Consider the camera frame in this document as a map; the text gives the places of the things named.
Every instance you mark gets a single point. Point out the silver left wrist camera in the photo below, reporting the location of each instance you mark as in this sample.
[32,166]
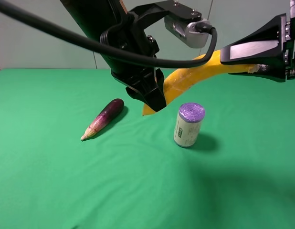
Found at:
[190,33]

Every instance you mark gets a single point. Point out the yellow banana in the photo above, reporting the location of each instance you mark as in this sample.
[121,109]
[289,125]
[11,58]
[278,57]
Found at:
[183,79]

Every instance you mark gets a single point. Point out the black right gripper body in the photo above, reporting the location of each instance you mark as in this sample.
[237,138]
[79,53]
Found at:
[287,45]

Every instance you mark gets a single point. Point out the purple eggplant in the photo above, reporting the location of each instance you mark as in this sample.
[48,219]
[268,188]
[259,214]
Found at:
[105,117]

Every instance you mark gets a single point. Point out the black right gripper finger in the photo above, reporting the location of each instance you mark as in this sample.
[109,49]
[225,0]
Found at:
[274,72]
[264,46]

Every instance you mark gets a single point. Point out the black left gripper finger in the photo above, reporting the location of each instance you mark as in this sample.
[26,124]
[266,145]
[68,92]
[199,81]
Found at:
[148,88]

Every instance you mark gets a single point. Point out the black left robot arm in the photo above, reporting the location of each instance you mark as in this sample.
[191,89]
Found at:
[110,23]

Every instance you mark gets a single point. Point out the green tablecloth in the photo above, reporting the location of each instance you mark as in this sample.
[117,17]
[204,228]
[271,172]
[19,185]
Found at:
[239,174]

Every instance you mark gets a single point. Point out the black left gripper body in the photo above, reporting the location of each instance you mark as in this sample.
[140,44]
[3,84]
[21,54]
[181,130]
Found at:
[130,55]

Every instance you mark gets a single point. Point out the purple trash bag roll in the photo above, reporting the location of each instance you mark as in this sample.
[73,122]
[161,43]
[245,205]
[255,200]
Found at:
[188,123]

